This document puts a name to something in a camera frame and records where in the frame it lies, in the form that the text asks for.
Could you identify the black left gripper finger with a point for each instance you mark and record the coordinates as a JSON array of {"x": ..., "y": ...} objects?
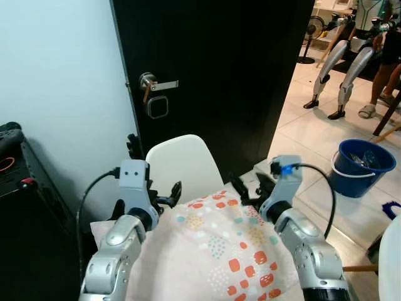
[
  {"x": 173, "y": 193},
  {"x": 135, "y": 148}
]

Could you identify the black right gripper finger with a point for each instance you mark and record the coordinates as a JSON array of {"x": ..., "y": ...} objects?
[
  {"x": 265, "y": 178},
  {"x": 239, "y": 189}
]

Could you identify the pink patterned pillow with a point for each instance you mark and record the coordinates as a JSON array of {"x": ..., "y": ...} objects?
[{"x": 213, "y": 251}]

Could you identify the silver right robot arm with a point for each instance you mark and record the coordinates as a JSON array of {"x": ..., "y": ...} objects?
[{"x": 310, "y": 251}]

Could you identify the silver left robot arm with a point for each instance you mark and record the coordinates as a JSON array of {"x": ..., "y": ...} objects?
[{"x": 111, "y": 257}]

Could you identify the white plastic chair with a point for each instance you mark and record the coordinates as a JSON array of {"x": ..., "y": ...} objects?
[{"x": 185, "y": 166}]

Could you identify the white chair with wooden legs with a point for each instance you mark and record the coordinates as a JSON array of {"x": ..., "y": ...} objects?
[{"x": 391, "y": 263}]

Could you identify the black door lock plate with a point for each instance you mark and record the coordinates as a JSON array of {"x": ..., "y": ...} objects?
[{"x": 156, "y": 107}]

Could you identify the blue plastic bucket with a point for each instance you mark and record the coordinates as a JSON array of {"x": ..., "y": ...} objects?
[{"x": 360, "y": 179}]

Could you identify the black door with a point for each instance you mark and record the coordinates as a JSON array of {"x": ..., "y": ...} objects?
[{"x": 232, "y": 75}]

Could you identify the blue cloth item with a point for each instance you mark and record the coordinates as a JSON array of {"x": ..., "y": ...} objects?
[{"x": 392, "y": 209}]

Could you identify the black equipment case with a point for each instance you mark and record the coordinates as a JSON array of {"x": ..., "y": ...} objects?
[{"x": 28, "y": 238}]

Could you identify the silver humanoid robot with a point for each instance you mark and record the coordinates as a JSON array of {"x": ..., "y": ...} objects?
[{"x": 357, "y": 63}]

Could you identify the black standing fan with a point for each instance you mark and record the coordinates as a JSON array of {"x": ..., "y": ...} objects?
[{"x": 312, "y": 28}]

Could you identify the person in sandals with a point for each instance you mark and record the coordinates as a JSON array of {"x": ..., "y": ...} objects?
[{"x": 385, "y": 75}]

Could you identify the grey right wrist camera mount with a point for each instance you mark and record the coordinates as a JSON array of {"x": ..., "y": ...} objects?
[{"x": 287, "y": 182}]

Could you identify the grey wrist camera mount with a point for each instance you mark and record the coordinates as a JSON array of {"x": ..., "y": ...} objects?
[
  {"x": 287, "y": 182},
  {"x": 133, "y": 182}
]

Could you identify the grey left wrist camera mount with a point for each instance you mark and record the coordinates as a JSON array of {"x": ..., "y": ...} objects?
[{"x": 133, "y": 182}]

